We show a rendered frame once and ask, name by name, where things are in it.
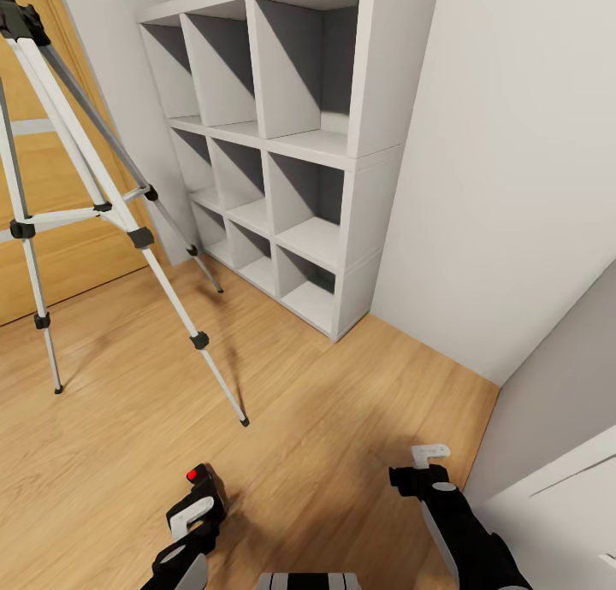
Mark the desk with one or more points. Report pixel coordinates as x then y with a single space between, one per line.
544 478

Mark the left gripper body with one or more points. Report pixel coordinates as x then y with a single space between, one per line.
201 537

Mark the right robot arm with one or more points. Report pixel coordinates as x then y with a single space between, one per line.
476 560

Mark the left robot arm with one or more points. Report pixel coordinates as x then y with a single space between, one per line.
182 565

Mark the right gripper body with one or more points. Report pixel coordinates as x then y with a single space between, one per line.
408 478

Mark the digital camera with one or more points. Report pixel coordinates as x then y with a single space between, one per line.
203 487

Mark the camera tripod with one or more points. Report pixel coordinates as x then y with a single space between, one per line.
24 31

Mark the bookcase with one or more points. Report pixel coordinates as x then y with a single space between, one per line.
239 84

